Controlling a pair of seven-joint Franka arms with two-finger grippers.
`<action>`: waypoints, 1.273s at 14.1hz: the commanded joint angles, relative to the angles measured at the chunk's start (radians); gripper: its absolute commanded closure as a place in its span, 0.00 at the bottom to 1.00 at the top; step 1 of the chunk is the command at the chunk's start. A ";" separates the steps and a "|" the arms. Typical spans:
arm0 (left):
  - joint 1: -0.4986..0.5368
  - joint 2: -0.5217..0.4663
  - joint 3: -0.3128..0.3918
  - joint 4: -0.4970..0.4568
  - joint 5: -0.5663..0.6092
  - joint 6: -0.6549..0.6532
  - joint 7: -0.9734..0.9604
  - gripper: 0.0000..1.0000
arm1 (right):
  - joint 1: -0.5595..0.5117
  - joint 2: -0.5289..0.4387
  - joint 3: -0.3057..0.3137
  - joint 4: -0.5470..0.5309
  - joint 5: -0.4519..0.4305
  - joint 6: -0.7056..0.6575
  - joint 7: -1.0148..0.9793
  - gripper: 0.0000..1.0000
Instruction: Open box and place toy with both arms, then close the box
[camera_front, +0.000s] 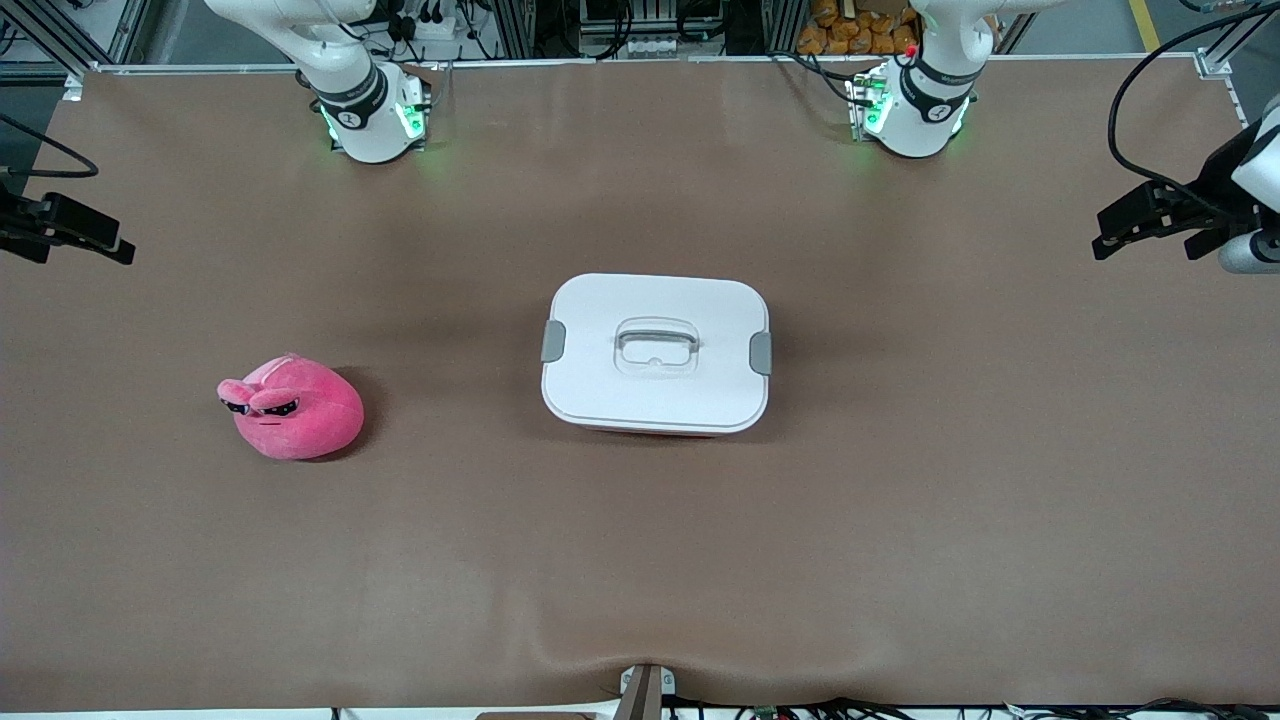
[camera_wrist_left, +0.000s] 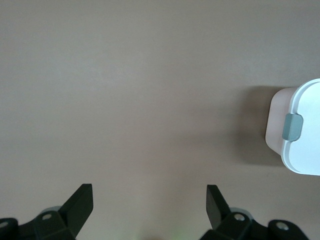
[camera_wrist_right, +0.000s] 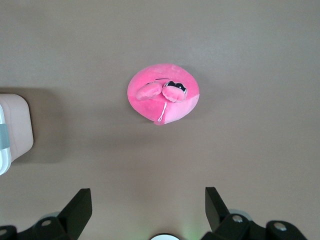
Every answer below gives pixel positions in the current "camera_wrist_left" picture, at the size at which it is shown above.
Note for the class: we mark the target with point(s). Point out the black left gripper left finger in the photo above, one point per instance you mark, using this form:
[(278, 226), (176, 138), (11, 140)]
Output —
[(77, 210)]

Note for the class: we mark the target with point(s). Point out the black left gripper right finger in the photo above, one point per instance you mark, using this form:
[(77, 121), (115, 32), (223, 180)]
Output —
[(217, 212)]

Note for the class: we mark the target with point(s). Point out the white box lid grey latches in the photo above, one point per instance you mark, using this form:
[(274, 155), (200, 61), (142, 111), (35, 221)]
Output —
[(307, 130)]

